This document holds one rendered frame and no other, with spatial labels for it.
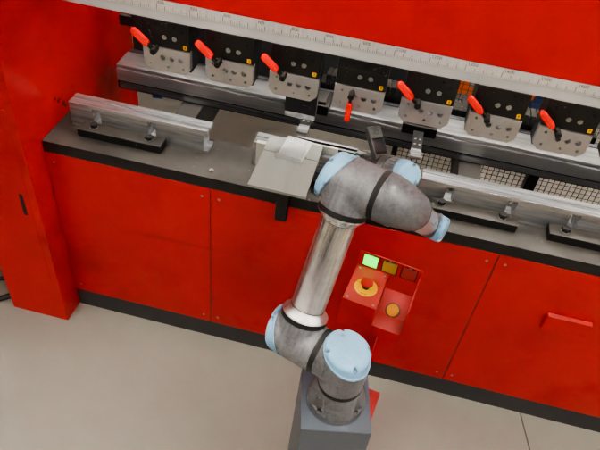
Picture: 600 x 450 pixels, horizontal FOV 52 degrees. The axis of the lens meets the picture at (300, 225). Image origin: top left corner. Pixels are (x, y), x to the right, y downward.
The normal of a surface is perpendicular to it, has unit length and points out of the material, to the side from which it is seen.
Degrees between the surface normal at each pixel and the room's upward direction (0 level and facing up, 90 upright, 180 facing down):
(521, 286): 90
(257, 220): 90
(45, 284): 90
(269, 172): 0
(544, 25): 90
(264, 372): 0
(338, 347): 8
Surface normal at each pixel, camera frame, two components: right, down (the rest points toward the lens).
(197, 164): 0.10, -0.72
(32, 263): -0.22, 0.66
